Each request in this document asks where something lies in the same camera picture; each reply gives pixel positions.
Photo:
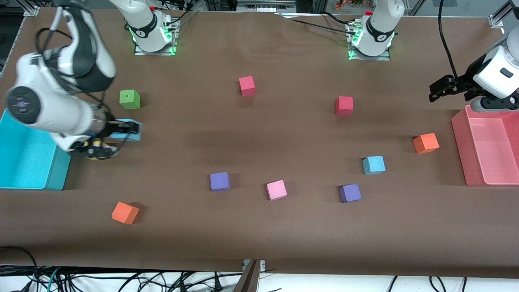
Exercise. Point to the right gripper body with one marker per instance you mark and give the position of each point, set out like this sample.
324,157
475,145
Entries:
114,127

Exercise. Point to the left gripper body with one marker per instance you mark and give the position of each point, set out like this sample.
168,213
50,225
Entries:
462,84

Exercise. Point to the light blue foam block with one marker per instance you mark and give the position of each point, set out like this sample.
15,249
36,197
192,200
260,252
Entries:
137,137
374,165

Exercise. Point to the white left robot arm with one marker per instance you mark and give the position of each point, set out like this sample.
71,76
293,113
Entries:
379,32

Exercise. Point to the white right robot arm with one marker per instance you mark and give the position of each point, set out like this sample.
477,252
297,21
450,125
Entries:
52,109

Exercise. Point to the yellow foam block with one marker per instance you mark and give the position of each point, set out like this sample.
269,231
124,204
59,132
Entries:
96,142

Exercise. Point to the green foam block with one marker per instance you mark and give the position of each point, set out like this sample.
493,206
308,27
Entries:
129,100

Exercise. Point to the orange foam block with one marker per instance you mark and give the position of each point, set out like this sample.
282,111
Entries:
125,213
425,143

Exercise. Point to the pink plastic bin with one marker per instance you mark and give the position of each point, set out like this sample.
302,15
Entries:
486,150

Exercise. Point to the cyan plastic bin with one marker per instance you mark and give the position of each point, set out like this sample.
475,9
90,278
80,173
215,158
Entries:
24,166

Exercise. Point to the red foam block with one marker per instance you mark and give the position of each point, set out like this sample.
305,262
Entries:
344,106
247,86

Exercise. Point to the purple foam block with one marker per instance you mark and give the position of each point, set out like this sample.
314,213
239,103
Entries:
350,193
220,181

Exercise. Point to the pink foam block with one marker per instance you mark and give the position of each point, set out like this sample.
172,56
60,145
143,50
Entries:
276,190

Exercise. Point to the brown table cover sheet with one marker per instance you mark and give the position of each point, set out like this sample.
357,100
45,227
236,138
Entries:
259,235

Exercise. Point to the aluminium frame corner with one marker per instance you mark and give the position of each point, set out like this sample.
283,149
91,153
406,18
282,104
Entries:
496,20
31,11

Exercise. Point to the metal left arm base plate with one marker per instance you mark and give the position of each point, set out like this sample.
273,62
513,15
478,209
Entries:
377,58

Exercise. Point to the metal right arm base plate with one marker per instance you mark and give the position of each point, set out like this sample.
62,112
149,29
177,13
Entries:
156,53

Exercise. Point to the aluminium frame rail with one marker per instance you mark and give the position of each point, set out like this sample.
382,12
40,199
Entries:
263,7

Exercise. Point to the small metal bracket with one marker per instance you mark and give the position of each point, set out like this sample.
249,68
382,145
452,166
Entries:
262,265

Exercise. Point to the dark slanted post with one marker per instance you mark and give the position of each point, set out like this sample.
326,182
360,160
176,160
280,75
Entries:
248,282

